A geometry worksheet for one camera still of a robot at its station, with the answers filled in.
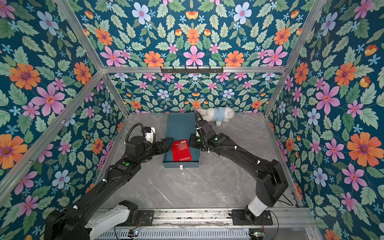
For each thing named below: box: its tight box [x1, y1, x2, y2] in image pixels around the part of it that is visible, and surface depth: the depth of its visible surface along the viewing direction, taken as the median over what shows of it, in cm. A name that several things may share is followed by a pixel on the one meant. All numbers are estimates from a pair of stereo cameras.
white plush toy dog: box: [195, 107, 235, 127], surface depth 110 cm
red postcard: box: [171, 139, 193, 162], surface depth 83 cm
